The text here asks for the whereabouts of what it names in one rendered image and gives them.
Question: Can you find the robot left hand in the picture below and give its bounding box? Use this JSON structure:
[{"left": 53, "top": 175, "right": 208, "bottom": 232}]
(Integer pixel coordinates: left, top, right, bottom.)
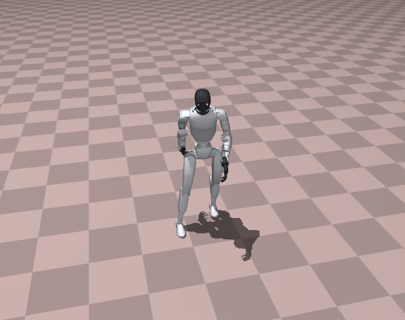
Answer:
[{"left": 220, "top": 157, "right": 229, "bottom": 182}]

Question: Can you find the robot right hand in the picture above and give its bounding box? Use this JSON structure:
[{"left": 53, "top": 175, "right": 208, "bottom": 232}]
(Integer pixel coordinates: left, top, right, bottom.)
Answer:
[{"left": 180, "top": 147, "right": 188, "bottom": 156}]

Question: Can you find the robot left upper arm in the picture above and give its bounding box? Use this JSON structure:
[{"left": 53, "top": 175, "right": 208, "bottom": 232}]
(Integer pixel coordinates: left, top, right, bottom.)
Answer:
[{"left": 216, "top": 109, "right": 231, "bottom": 142}]

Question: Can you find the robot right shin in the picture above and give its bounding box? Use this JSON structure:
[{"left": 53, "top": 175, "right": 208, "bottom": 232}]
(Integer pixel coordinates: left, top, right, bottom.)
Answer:
[{"left": 177, "top": 187, "right": 189, "bottom": 224}]

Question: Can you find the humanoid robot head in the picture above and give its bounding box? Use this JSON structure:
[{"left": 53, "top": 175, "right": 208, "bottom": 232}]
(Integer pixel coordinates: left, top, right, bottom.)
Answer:
[{"left": 194, "top": 89, "right": 211, "bottom": 115}]

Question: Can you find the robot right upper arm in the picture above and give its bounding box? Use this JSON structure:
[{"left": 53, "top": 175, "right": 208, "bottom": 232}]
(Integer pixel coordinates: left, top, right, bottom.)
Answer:
[{"left": 178, "top": 110, "right": 190, "bottom": 137}]

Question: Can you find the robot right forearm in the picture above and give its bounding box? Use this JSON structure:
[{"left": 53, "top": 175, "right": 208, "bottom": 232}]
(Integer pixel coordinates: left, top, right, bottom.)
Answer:
[{"left": 177, "top": 129, "right": 185, "bottom": 151}]

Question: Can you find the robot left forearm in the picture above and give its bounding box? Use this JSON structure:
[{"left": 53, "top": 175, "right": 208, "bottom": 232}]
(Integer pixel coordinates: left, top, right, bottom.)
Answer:
[{"left": 220, "top": 134, "right": 232, "bottom": 163}]

